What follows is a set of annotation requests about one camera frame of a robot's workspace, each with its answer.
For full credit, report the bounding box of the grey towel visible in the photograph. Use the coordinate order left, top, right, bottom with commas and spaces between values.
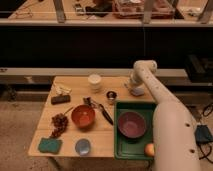
124, 82, 144, 97

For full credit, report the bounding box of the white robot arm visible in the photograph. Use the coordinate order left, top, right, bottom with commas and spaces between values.
130, 60, 201, 171

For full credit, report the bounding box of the small metal cup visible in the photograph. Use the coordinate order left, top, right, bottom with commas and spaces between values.
106, 91, 117, 102

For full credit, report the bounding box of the white paper cup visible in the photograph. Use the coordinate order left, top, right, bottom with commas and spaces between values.
88, 74, 101, 92

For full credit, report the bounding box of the purple bowl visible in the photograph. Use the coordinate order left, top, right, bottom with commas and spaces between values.
117, 111, 146, 139

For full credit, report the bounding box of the small dark metal clip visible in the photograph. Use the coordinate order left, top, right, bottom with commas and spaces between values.
83, 97, 96, 108

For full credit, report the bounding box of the orange bowl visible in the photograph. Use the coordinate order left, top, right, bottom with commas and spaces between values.
71, 105, 95, 129

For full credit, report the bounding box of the green plastic tray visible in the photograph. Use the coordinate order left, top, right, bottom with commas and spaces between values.
114, 101, 156, 160

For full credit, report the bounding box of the red yellow apple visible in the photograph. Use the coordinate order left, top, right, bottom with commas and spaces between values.
144, 143, 154, 157

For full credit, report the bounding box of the white crumpled wrapper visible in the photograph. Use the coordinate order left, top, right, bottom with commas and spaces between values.
53, 83, 72, 95

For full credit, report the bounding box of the bunch of dark grapes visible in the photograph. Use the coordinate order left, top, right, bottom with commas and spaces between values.
50, 113, 68, 138

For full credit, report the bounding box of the green sponge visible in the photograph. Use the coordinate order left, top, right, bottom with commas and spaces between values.
38, 138, 62, 154

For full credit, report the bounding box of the black handled utensil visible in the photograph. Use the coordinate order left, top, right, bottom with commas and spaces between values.
99, 104, 113, 125

